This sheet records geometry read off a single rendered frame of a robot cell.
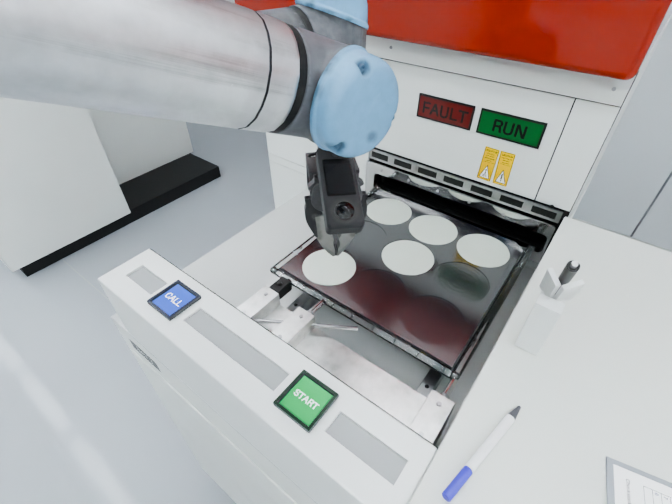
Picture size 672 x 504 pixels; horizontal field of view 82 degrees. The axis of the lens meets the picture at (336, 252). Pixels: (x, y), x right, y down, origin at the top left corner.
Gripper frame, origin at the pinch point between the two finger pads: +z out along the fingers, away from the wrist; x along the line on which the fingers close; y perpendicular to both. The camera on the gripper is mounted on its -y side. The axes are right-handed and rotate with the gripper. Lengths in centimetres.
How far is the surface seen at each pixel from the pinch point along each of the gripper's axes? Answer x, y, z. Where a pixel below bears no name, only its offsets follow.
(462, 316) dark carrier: -19.8, -8.4, 9.5
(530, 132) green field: -37.4, 14.5, -10.9
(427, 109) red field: -23.2, 29.1, -10.3
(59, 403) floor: 100, 41, 99
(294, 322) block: 7.6, -6.2, 8.5
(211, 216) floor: 54, 155, 99
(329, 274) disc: 0.6, 4.4, 9.2
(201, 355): 20.0, -14.0, 3.3
